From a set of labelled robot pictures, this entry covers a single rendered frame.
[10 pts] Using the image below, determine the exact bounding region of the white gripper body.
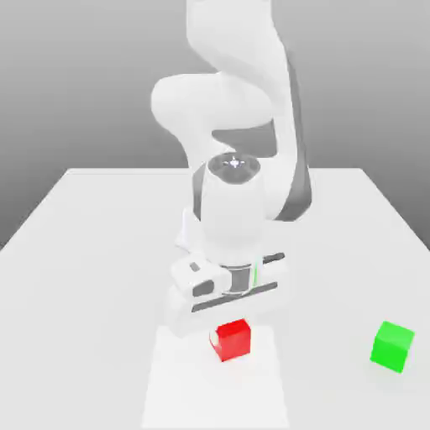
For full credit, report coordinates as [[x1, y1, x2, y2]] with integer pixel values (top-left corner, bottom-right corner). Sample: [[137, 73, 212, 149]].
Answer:
[[166, 252, 292, 339]]

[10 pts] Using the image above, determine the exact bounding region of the small red cube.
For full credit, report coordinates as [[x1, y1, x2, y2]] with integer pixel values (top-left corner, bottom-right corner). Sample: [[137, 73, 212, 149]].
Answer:
[[209, 317, 252, 363]]

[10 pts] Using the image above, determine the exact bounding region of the small green cube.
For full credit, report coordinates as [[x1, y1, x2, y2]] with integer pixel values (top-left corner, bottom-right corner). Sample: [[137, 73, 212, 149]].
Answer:
[[369, 320, 417, 375]]

